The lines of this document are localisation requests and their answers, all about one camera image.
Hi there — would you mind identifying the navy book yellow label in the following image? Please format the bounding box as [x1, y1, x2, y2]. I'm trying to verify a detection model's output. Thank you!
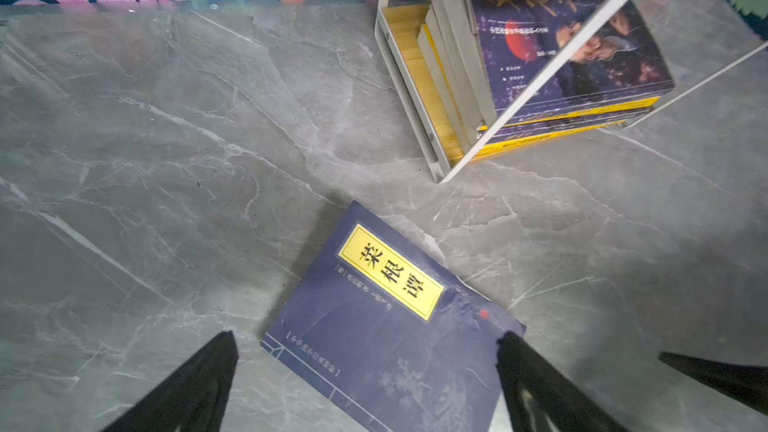
[261, 202, 525, 431]

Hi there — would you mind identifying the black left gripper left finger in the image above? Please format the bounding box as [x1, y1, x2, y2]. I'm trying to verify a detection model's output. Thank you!
[106, 331, 238, 431]

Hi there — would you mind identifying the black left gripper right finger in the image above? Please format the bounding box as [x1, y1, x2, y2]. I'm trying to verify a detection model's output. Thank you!
[497, 332, 626, 431]

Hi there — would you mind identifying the white metal wooden book shelf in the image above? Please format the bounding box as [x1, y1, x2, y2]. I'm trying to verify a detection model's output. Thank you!
[374, 0, 767, 182]

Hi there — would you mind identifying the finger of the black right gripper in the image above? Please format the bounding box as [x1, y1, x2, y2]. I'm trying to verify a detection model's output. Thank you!
[658, 352, 768, 415]

